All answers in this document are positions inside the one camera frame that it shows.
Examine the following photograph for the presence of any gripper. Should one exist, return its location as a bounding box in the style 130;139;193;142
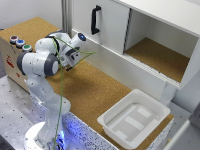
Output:
61;48;83;72

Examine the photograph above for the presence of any white cabinet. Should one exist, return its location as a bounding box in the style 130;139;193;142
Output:
70;0;200;107

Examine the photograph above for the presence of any green button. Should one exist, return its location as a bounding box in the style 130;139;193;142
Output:
21;43;33;53

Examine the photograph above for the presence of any white sliding door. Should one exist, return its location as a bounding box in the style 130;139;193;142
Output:
71;0;131;55

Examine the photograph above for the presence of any blue button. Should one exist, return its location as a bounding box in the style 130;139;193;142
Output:
15;38;26;48

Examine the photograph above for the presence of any red button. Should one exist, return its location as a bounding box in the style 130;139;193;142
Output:
9;35;20;44

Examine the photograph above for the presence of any white plastic box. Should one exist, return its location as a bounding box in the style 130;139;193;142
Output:
96;88;172;150

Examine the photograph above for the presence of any green cable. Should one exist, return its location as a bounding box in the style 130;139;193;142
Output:
49;35;98;150

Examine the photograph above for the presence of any black door handle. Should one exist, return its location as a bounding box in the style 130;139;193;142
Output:
90;4;102;36

